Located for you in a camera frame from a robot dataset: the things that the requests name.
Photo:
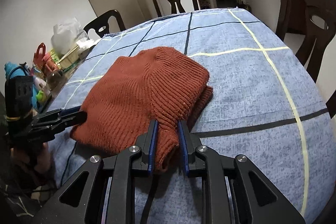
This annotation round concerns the white plastic bag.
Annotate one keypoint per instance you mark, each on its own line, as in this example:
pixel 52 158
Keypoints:
pixel 66 34

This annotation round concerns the dark wooden chair left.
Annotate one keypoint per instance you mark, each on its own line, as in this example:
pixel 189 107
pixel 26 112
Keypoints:
pixel 101 26

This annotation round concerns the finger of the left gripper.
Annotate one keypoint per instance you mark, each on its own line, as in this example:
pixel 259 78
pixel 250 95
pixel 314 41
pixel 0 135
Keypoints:
pixel 41 132
pixel 55 114

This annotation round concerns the blue checked table cloth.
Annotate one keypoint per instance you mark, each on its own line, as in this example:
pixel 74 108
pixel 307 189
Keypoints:
pixel 265 104

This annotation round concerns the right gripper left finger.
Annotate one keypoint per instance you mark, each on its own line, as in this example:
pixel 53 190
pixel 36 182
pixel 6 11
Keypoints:
pixel 102 189

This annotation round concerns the white lotion bottle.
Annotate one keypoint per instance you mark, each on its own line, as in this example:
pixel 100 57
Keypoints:
pixel 41 85

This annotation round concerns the woven tissue box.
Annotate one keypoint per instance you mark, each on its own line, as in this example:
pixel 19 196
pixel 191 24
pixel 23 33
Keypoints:
pixel 69 58

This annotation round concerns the green toy figure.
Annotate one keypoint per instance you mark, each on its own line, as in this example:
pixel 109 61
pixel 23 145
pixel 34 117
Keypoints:
pixel 41 97

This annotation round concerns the rust red knit sweater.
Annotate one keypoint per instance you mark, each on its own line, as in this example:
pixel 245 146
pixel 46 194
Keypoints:
pixel 159 84

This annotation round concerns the left hand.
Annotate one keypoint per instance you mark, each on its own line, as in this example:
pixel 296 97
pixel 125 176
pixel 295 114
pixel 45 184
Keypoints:
pixel 37 158

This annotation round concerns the dark wooden chair right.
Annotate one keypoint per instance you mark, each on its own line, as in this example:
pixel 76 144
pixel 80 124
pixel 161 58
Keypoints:
pixel 320 30

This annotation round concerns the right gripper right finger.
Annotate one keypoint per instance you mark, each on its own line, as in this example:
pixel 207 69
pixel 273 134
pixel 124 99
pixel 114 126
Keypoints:
pixel 234 190

